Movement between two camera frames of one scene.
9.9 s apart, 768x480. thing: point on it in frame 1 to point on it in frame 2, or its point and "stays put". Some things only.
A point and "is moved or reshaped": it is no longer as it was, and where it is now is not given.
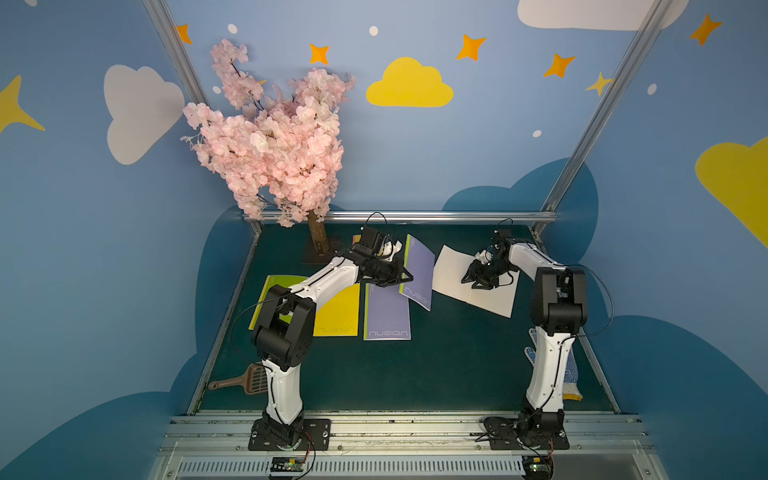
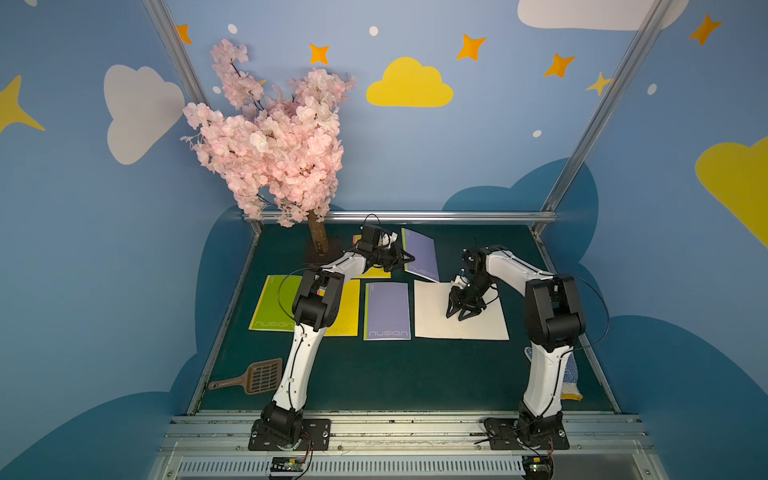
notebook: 339,316 stays put
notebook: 420,264 is moved or reshaped
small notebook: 449,271 to 431,301
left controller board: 287,464 stays put
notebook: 386,313 stays put
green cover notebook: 273,280 stays put
